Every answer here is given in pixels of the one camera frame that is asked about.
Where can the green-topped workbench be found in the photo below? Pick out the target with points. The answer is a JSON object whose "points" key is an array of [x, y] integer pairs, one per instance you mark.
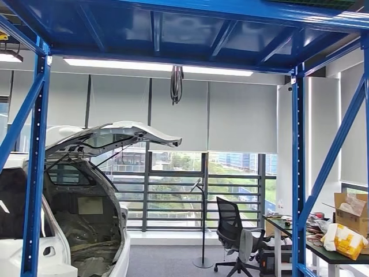
{"points": [[328, 255]]}

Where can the grey roller blind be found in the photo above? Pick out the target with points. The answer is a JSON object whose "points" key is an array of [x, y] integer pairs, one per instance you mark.
{"points": [[242, 118], [353, 145], [66, 99], [179, 122], [121, 99]]}

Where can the white car tailgate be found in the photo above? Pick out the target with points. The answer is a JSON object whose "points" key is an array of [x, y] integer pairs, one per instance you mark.
{"points": [[138, 130]]}

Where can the grey window railing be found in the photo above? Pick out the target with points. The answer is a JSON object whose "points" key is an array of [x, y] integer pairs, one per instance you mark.
{"points": [[147, 191]]}

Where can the black floor stand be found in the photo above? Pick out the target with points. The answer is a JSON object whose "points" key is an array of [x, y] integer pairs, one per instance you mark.
{"points": [[203, 229]]}

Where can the black mesh office chair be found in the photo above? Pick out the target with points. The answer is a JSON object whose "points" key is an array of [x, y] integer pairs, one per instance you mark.
{"points": [[227, 218]]}

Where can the blue metal shelving rack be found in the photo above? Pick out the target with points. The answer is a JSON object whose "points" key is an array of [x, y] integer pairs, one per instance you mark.
{"points": [[173, 26]]}

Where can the grey cloth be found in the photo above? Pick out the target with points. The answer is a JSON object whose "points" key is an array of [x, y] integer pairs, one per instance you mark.
{"points": [[245, 246]]}

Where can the white car body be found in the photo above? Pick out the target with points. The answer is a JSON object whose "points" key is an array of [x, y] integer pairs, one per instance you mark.
{"points": [[92, 229]]}

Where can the black equipment case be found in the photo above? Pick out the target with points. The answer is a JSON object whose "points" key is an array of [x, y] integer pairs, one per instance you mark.
{"points": [[274, 262]]}

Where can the printed cardboard box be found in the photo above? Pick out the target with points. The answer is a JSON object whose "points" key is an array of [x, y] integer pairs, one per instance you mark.
{"points": [[349, 220]]}

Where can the yellow white plastic bag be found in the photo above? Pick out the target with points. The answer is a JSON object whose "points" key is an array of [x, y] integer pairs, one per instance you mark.
{"points": [[342, 241]]}

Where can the yellow ceiling hoist trolley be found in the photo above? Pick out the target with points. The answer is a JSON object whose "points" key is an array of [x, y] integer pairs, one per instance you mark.
{"points": [[3, 37]]}

